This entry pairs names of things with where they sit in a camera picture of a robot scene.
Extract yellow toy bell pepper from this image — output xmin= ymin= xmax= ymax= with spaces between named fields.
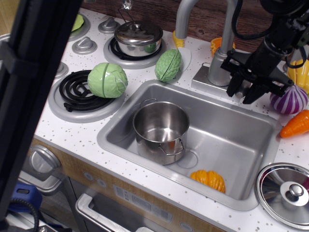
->
xmin=287 ymin=60 xmax=309 ymax=94

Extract blue clamp tool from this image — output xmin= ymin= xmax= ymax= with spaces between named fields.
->
xmin=9 ymin=182 xmax=42 ymax=213

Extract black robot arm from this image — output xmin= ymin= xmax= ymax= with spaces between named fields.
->
xmin=221 ymin=0 xmax=309 ymax=104

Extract yellow handled toy knife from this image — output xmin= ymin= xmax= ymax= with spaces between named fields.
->
xmin=172 ymin=31 xmax=192 ymax=72

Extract green toy bitter melon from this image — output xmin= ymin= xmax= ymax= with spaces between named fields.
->
xmin=154 ymin=49 xmax=182 ymax=82

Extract green toy cabbage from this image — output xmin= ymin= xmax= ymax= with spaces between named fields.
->
xmin=87 ymin=62 xmax=128 ymax=98

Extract lidded steel pot on burner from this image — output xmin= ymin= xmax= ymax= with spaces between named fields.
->
xmin=114 ymin=20 xmax=163 ymax=57

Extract wire whisk utensil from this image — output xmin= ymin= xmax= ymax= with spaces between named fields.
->
xmin=118 ymin=0 xmax=133 ymax=23

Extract black foreground camera post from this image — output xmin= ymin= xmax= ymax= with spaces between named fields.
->
xmin=0 ymin=0 xmax=81 ymax=219

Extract silver oven dial knob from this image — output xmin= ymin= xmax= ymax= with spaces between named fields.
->
xmin=29 ymin=145 xmax=61 ymax=174

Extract grey stove knob rear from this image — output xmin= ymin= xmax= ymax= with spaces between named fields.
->
xmin=98 ymin=17 xmax=120 ymax=34

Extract grey stove knob middle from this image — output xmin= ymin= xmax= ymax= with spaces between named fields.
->
xmin=72 ymin=36 xmax=98 ymax=55

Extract silver faucet lever handle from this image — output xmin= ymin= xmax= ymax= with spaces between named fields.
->
xmin=235 ymin=80 xmax=251 ymax=99

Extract black front coil burner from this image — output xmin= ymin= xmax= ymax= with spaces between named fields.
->
xmin=59 ymin=70 xmax=114 ymax=112

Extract steel pot in sink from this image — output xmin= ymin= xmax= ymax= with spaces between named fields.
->
xmin=133 ymin=98 xmax=190 ymax=165

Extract grey stove knob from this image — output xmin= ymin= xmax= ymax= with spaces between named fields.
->
xmin=72 ymin=36 xmax=98 ymax=55
xmin=55 ymin=62 xmax=69 ymax=79
xmin=98 ymin=17 xmax=120 ymax=34

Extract orange toy carrot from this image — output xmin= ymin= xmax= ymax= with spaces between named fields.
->
xmin=280 ymin=110 xmax=309 ymax=138

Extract black coiled cable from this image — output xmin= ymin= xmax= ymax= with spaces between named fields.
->
xmin=8 ymin=198 xmax=43 ymax=232

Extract silver toy faucet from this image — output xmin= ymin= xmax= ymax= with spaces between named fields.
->
xmin=175 ymin=0 xmax=242 ymax=102

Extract orange toy pumpkin half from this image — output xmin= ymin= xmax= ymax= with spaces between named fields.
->
xmin=190 ymin=170 xmax=225 ymax=193

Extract silver oven door handle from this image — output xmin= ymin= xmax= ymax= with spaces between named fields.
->
xmin=75 ymin=193 xmax=135 ymax=232

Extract grey stove knob front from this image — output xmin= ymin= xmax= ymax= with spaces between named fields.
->
xmin=55 ymin=62 xmax=69 ymax=79

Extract purple toy onion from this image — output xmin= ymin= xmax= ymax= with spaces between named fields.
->
xmin=270 ymin=85 xmax=308 ymax=115

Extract orange toy fruit piece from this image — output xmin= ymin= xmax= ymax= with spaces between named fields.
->
xmin=210 ymin=37 xmax=222 ymax=58

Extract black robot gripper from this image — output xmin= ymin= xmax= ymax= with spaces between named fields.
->
xmin=221 ymin=38 xmax=294 ymax=104

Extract steel pot lid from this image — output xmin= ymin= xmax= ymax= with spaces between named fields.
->
xmin=255 ymin=162 xmax=309 ymax=231

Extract grey toy sink basin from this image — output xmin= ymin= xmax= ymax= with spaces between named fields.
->
xmin=97 ymin=80 xmax=281 ymax=211

